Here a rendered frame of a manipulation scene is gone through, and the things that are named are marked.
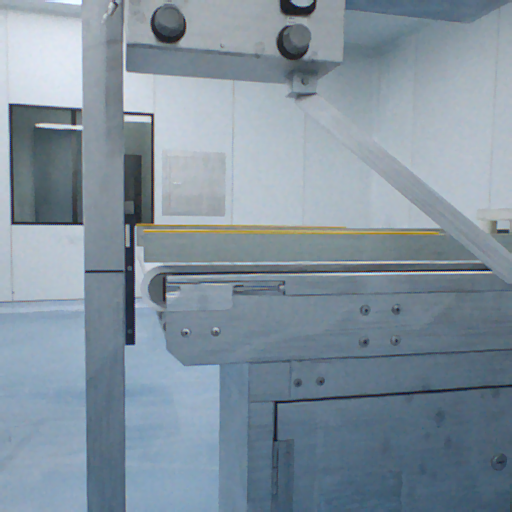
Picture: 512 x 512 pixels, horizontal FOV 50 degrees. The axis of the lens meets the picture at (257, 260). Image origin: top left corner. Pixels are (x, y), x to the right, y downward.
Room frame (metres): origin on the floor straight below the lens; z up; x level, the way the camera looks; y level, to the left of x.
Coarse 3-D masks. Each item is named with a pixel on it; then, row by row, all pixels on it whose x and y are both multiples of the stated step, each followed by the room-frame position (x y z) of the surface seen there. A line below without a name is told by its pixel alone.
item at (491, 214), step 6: (480, 210) 0.94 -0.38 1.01; (486, 210) 0.93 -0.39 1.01; (492, 210) 0.91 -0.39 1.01; (498, 210) 0.90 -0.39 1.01; (504, 210) 0.89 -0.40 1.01; (510, 210) 0.87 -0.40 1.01; (480, 216) 0.94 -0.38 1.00; (486, 216) 0.93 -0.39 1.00; (492, 216) 0.91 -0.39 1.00; (498, 216) 0.90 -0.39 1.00; (504, 216) 0.88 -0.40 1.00; (510, 216) 0.87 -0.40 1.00
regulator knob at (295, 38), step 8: (288, 16) 0.56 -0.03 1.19; (296, 16) 0.56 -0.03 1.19; (288, 24) 0.56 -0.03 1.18; (296, 24) 0.54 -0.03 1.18; (304, 24) 0.54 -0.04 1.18; (280, 32) 0.56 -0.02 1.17; (288, 32) 0.54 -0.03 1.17; (296, 32) 0.54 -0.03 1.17; (304, 32) 0.54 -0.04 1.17; (280, 40) 0.56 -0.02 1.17; (288, 40) 0.54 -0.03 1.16; (296, 40) 0.54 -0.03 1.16; (304, 40) 0.54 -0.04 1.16; (280, 48) 0.56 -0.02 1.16; (288, 48) 0.55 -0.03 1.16; (296, 48) 0.54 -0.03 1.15; (304, 48) 0.55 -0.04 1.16; (288, 56) 0.56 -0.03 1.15; (296, 56) 0.56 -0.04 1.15
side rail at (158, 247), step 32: (160, 256) 0.56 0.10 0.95; (192, 256) 0.57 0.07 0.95; (224, 256) 0.58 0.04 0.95; (256, 256) 0.59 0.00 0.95; (288, 256) 0.60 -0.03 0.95; (320, 256) 0.61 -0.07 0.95; (352, 256) 0.62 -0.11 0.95; (384, 256) 0.62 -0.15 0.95; (416, 256) 0.63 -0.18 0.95; (448, 256) 0.64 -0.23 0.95
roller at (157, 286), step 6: (156, 276) 0.57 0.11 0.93; (162, 276) 0.57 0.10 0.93; (150, 282) 0.57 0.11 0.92; (156, 282) 0.57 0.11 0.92; (162, 282) 0.57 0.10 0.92; (150, 288) 0.57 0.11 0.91; (156, 288) 0.57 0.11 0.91; (162, 288) 0.57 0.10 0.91; (150, 294) 0.57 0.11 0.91; (156, 294) 0.57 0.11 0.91; (162, 294) 0.57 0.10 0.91; (156, 300) 0.57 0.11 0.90; (162, 300) 0.57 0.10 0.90
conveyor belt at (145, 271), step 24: (144, 264) 0.66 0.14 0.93; (168, 264) 0.59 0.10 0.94; (192, 264) 0.59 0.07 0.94; (216, 264) 0.60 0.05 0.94; (240, 264) 0.60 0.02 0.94; (264, 264) 0.61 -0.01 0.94; (288, 264) 0.62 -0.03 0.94; (312, 264) 0.62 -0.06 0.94; (336, 264) 0.63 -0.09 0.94; (360, 264) 0.64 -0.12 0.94; (384, 264) 0.64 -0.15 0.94; (408, 264) 0.65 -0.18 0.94; (432, 264) 0.66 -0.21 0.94; (456, 264) 0.67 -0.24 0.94; (480, 264) 0.67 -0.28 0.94; (144, 288) 0.58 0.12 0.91
